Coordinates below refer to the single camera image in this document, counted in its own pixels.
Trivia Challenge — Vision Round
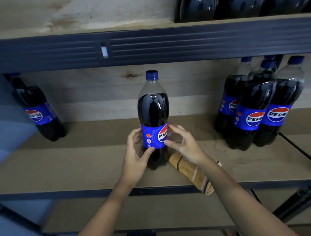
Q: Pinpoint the person's right forearm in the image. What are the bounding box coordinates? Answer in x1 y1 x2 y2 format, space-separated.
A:
197 158 300 236

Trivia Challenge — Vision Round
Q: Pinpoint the person's left forearm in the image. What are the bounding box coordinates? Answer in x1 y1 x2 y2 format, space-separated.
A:
78 179 140 236

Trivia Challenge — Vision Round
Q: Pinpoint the person's left hand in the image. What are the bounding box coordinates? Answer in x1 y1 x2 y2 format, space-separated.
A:
120 128 156 188

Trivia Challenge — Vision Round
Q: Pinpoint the rolled orange striped cloth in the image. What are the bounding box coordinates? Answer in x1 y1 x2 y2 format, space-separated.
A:
168 151 222 195

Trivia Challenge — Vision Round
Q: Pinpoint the dark cola bottle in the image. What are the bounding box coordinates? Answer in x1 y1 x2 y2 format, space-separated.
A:
214 0 263 19
179 0 219 23
259 0 310 16

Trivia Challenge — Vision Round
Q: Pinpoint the person's right hand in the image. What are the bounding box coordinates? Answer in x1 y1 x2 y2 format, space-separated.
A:
164 124 207 166

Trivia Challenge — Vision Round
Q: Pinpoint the metal rack with wooden shelves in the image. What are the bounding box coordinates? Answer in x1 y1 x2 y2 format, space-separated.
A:
0 0 311 236

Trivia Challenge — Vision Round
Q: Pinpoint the cola bottle with blue label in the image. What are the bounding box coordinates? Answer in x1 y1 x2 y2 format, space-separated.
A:
263 54 284 69
253 56 305 148
225 60 278 151
214 57 254 135
4 73 66 142
137 70 170 170

